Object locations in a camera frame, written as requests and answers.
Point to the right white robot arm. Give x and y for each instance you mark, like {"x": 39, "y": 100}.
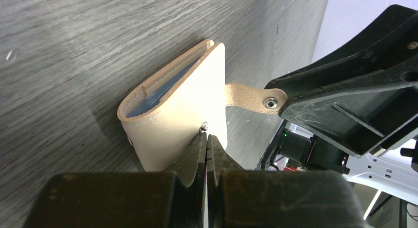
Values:
{"x": 392, "y": 171}

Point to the beige leather card holder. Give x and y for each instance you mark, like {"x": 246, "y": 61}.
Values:
{"x": 189, "y": 95}

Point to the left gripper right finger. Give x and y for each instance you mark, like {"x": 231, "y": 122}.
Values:
{"x": 239, "y": 198}

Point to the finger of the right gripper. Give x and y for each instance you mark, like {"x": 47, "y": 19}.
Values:
{"x": 354, "y": 58}
{"x": 378, "y": 111}

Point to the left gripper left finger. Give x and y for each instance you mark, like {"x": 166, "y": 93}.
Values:
{"x": 172, "y": 198}

